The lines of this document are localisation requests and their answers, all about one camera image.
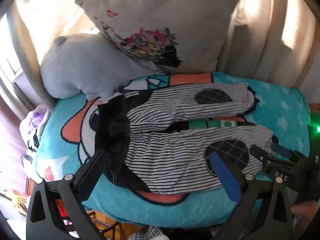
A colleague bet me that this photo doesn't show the black white striped pants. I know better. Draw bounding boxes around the black white striped pants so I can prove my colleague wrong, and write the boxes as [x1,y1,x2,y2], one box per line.
[95,83,273,195]

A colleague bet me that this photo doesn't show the person's right hand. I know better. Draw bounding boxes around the person's right hand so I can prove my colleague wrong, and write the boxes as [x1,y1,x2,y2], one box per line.
[291,200,319,236]

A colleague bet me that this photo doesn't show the orange red cloth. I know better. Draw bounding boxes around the orange red cloth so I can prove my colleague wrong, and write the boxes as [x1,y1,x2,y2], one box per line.
[308,102,320,112]

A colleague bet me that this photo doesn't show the dark wooden chair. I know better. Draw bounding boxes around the dark wooden chair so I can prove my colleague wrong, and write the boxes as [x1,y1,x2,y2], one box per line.
[55,199,126,240]

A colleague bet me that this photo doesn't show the cream floral throw pillow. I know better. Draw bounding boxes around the cream floral throw pillow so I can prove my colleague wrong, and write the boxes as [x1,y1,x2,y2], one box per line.
[75,0,239,73]

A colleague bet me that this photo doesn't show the grey plush pillow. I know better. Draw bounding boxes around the grey plush pillow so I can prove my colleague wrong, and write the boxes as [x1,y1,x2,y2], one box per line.
[40,34,160,100]

